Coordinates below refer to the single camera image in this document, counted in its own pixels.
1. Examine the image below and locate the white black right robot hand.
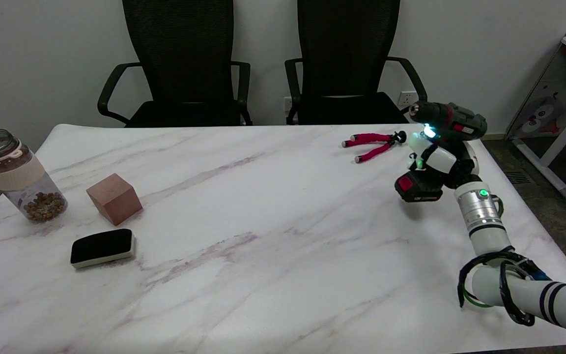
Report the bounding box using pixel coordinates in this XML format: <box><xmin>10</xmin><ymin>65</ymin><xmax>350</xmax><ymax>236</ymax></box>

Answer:
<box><xmin>407</xmin><ymin>132</ymin><xmax>481</xmax><ymax>190</ymax></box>

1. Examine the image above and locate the dark green power screwdriver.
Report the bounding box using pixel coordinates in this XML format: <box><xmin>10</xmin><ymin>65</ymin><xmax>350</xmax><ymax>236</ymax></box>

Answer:
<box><xmin>394</xmin><ymin>102</ymin><xmax>488</xmax><ymax>203</ymax></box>

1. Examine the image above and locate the pink flexible mini tripod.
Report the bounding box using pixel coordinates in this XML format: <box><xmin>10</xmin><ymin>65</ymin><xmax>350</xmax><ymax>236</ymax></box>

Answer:
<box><xmin>341</xmin><ymin>131</ymin><xmax>407</xmax><ymax>164</ymax></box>

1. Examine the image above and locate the floor vent grille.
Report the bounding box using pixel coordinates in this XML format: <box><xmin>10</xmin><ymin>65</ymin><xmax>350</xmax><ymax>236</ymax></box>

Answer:
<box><xmin>503</xmin><ymin>170</ymin><xmax>534</xmax><ymax>186</ymax></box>

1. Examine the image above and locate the white desk with cartoon panel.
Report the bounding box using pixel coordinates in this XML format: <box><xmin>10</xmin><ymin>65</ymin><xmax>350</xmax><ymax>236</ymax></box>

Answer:
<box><xmin>505</xmin><ymin>0</ymin><xmax>566</xmax><ymax>201</ymax></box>

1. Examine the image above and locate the black mesh office chair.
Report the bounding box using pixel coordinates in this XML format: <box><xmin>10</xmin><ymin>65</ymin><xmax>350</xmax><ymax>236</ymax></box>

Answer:
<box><xmin>97</xmin><ymin>0</ymin><xmax>253</xmax><ymax>128</ymax></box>
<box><xmin>284</xmin><ymin>0</ymin><xmax>428</xmax><ymax>125</ymax></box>

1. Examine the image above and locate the brown wooden cube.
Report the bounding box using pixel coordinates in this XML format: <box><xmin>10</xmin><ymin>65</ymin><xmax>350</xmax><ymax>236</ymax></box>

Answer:
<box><xmin>86</xmin><ymin>173</ymin><xmax>143</xmax><ymax>226</ymax></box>

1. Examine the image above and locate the black board eraser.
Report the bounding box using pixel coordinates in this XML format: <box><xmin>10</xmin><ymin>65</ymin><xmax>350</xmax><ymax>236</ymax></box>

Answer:
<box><xmin>70</xmin><ymin>228</ymin><xmax>136</xmax><ymax>269</ymax></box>

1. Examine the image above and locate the clear jar with nuts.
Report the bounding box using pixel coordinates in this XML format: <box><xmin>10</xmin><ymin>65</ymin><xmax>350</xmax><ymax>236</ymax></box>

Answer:
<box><xmin>0</xmin><ymin>129</ymin><xmax>68</xmax><ymax>223</ymax></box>

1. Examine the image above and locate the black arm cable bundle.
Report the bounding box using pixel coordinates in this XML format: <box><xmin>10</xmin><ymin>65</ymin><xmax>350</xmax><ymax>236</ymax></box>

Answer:
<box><xmin>457</xmin><ymin>251</ymin><xmax>544</xmax><ymax>327</ymax></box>

